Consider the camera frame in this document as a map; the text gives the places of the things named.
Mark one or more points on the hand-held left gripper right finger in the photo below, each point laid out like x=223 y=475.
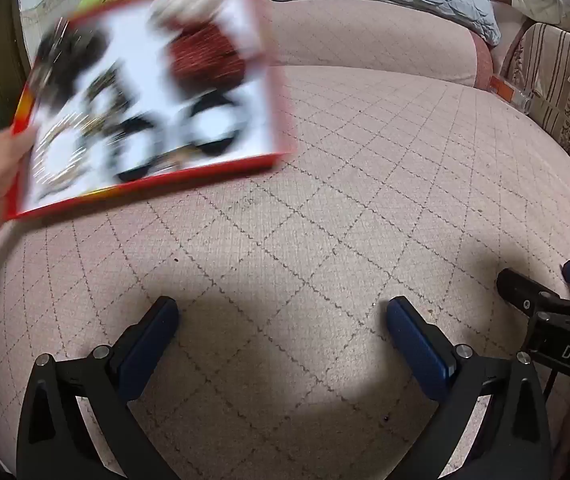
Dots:
x=417 y=350

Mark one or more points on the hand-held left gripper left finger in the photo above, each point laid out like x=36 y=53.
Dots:
x=147 y=350

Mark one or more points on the red-rimmed white tray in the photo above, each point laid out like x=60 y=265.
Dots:
x=140 y=85

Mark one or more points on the person's left hand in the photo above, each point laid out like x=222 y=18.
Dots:
x=7 y=170

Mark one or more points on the pink quilted bed mat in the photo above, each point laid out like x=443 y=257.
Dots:
x=315 y=210

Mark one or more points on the striped floral sofa cushion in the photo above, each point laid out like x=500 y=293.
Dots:
x=560 y=85

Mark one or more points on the pink bolster pillow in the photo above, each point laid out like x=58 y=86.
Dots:
x=375 y=45

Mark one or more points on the red polka-dot scrunchie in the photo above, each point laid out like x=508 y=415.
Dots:
x=207 y=55

